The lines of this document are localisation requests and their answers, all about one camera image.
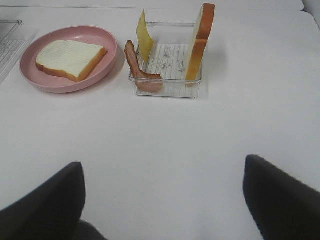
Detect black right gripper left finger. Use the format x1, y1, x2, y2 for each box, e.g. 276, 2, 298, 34
0, 161, 87, 240

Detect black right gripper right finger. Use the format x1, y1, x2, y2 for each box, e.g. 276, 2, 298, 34
243, 155, 320, 240

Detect white bread slice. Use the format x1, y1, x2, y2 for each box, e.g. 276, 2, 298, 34
184, 3, 216, 86
35, 40, 108, 83

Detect red bacon strip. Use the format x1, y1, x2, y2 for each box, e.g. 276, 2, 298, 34
124, 40, 163, 93

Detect yellow cheese slice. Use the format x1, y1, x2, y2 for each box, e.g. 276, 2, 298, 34
136, 10, 155, 62

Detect pink round plate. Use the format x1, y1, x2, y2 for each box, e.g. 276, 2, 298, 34
19, 26, 118, 93

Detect clear left plastic tray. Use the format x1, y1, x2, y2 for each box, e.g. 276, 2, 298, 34
0, 19, 38, 84

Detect clear plastic tray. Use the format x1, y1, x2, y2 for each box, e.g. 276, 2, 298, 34
0, 19, 38, 84
128, 22, 202, 99

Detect clear right plastic tray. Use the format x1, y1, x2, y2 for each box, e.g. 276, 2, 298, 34
128, 22, 202, 99

